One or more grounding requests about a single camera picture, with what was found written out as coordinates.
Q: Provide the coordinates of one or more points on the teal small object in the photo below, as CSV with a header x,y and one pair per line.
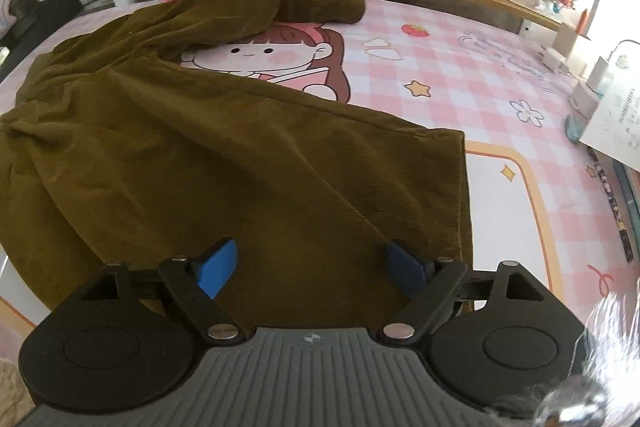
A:
x,y
575,129

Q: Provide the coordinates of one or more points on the black device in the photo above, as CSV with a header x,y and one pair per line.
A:
x,y
45,12

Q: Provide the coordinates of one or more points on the olive brown pants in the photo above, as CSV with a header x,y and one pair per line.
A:
x,y
200,157

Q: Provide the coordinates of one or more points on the white paper sheet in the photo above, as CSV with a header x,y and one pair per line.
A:
x,y
617,122

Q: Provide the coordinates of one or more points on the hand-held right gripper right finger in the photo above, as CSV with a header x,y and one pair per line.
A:
x,y
405,269

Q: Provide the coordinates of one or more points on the white fluffy cuff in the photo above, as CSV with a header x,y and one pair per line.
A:
x,y
610,347

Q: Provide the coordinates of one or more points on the patterned pencil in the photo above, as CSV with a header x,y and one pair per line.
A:
x,y
612,207

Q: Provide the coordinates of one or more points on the large white charger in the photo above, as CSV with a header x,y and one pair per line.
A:
x,y
592,89

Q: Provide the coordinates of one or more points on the small white charger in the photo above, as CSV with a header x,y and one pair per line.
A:
x,y
552,58

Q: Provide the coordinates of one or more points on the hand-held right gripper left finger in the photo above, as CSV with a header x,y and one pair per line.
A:
x,y
217,269

